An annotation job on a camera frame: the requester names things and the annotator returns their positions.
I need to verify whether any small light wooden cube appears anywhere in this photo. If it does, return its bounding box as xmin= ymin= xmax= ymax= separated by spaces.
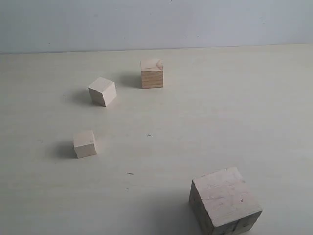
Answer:
xmin=73 ymin=130 xmax=97 ymax=158

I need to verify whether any medium brown wooden cube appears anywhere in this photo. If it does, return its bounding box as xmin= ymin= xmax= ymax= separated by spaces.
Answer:
xmin=140 ymin=59 xmax=164 ymax=89

